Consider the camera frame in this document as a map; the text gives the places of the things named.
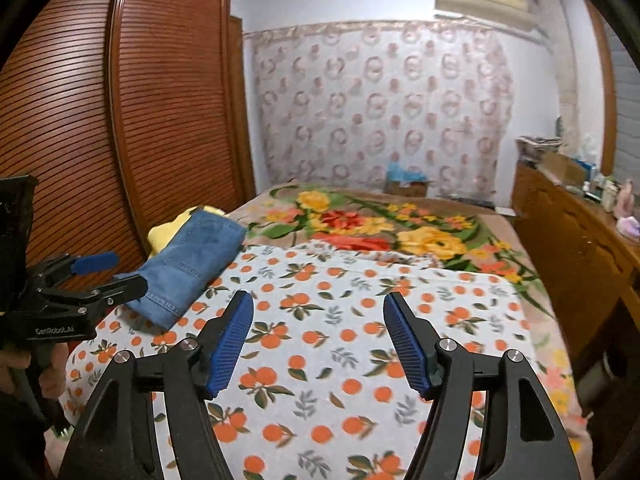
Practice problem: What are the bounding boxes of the blue denim pants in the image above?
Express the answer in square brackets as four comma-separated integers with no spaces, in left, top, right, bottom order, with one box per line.
[125,209,246,330]

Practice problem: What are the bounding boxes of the person's left hand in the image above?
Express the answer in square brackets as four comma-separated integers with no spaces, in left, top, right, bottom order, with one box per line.
[0,341,70,401]

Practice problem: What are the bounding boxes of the yellow plush toy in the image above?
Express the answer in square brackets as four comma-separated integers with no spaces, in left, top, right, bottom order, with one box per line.
[148,206,227,258]

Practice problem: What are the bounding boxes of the brown louvered wardrobe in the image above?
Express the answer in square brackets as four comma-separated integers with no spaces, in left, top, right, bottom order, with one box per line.
[1,0,256,272]

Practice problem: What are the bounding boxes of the wooden sideboard cabinet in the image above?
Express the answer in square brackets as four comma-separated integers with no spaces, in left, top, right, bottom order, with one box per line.
[511,162,639,365]

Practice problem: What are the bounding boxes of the orange print white bedsheet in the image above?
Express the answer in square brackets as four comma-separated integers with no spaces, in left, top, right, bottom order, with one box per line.
[62,246,535,479]

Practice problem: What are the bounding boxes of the pink pouch on sideboard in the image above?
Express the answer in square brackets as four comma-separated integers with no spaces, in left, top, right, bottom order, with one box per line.
[616,216,640,243]

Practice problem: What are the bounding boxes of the pink bottle on sideboard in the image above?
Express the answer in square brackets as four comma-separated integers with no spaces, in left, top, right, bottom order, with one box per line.
[613,178,634,220]

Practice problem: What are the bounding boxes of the brown cardboard box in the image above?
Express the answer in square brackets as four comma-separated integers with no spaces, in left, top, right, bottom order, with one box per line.
[538,152,587,186]

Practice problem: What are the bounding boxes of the cardboard box with blue bag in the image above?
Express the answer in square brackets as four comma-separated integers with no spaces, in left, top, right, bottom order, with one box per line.
[383,162,428,197]

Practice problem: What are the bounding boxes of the circle pattern lace curtain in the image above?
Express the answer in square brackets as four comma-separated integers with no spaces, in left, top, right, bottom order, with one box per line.
[250,21,514,200]

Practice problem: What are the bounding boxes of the stack of newspapers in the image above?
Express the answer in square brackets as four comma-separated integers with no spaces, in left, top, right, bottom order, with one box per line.
[515,136,563,164]

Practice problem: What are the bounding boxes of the grey window roller shutter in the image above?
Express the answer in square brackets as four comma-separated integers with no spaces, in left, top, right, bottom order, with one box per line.
[605,24,640,188]

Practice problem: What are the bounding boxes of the beige tied curtain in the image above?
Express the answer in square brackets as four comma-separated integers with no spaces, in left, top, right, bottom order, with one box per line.
[536,0,582,156]

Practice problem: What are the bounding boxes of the wall air conditioner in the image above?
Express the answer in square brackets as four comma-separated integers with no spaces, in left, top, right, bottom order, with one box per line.
[435,0,536,32]

